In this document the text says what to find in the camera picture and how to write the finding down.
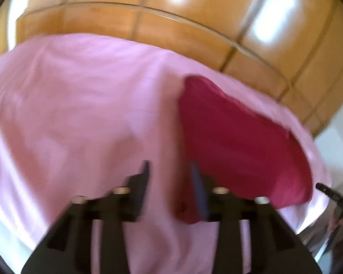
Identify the person's right hand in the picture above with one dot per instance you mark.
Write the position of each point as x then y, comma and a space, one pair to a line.
341, 224

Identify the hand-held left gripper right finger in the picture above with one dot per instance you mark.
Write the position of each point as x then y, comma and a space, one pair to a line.
200, 191

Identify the dark red garment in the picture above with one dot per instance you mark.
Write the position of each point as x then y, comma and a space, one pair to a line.
231, 137

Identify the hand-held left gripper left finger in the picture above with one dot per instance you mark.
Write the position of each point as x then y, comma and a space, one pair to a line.
141, 188

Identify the pink bed sheet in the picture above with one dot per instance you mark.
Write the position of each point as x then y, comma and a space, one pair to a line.
74, 105

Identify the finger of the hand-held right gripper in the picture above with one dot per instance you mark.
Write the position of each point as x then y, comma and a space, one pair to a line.
328, 192

